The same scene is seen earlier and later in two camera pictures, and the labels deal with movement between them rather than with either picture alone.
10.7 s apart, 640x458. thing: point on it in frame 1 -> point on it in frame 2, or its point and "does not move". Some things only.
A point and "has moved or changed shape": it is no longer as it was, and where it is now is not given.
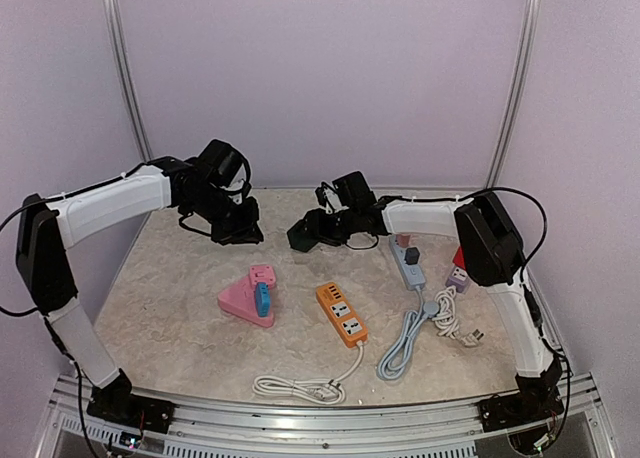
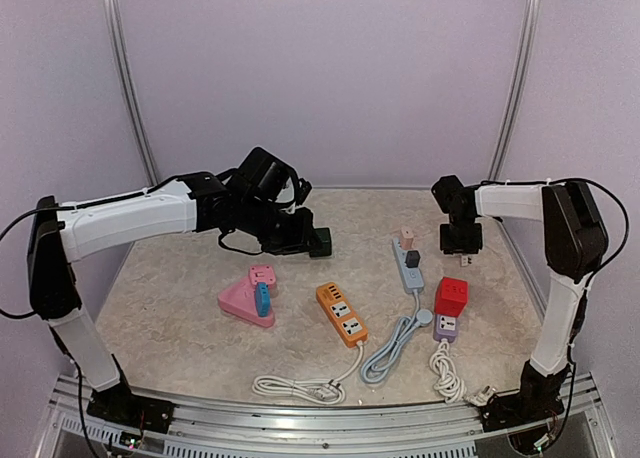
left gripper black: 244,233 -> 299,242
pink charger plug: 403,240 does not move
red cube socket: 459,258 -> 451,296
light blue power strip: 411,275 does not move
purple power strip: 459,278 has moved or changed shape
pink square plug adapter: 262,274 does not move
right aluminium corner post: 523,80 does not move
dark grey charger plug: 412,256 does not move
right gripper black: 317,223 -> 460,238
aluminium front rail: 257,430 does not move
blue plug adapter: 263,299 does not move
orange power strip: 346,322 does not move
